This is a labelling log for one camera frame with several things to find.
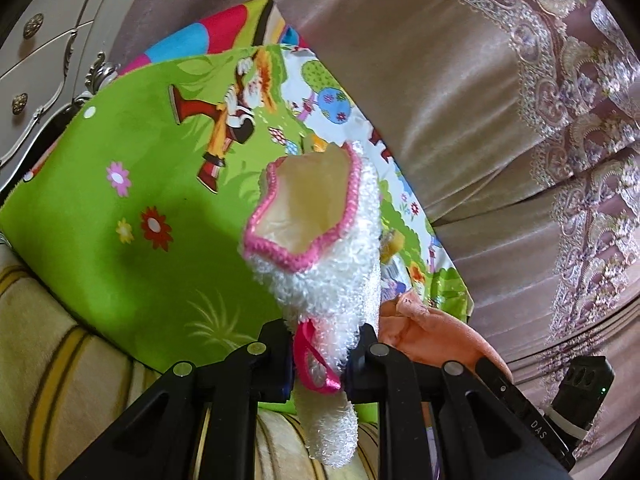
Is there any green printed bedsheet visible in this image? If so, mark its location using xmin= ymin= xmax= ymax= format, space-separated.
xmin=0 ymin=0 xmax=473 ymax=416

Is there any mauve lace curtain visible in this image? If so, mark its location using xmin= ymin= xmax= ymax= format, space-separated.
xmin=447 ymin=0 xmax=640 ymax=361

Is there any beige satin curtain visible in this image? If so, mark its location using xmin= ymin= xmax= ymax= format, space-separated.
xmin=107 ymin=0 xmax=640 ymax=461

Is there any white ornate dresser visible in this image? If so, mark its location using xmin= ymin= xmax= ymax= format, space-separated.
xmin=0 ymin=0 xmax=173 ymax=186

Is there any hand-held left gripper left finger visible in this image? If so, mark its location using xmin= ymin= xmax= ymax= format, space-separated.
xmin=57 ymin=320 xmax=296 ymax=480

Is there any white fluffy pink-trimmed sock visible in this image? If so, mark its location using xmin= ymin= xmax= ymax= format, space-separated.
xmin=242 ymin=140 xmax=388 ymax=468

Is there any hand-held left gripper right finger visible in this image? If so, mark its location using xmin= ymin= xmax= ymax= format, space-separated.
xmin=345 ymin=324 xmax=576 ymax=480

